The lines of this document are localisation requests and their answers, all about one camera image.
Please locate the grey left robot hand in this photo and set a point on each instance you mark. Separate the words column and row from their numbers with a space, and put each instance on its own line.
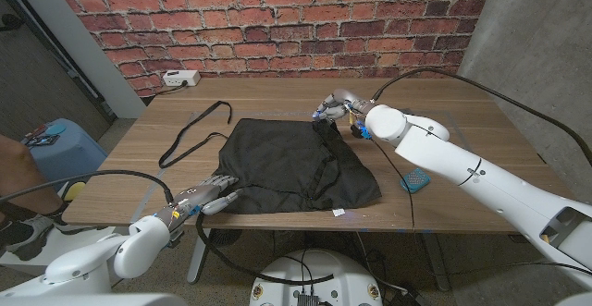
column 203, row 195

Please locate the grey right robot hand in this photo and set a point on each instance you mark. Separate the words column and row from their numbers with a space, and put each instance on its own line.
column 344, row 101

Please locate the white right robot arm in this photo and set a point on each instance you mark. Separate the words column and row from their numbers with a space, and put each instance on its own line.
column 462, row 167

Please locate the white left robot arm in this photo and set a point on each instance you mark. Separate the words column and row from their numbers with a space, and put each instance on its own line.
column 139, row 246

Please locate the teal perforated block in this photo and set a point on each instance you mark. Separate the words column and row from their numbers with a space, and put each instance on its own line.
column 415, row 180

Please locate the black round fan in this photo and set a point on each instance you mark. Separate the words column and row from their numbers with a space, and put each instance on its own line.
column 222, row 236

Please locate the metal table leg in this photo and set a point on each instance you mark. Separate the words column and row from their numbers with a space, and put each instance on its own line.
column 435, row 260
column 199, row 260

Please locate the red brick printed backdrop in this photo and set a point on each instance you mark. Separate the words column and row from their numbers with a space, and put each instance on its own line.
column 277, row 19

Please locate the white power strip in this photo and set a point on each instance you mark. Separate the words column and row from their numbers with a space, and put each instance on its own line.
column 180, row 77

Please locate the yellow white object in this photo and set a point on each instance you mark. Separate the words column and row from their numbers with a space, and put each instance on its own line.
column 75, row 189

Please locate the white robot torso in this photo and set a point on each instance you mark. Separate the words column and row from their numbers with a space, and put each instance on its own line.
column 319, row 269

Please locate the blue plastic stool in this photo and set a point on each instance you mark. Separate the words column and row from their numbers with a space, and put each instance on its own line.
column 65, row 153

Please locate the small items on container lid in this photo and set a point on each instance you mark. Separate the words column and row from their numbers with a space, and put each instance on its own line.
column 41, row 137

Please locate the grey black sneaker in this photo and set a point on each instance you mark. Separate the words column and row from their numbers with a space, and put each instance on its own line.
column 28, row 239

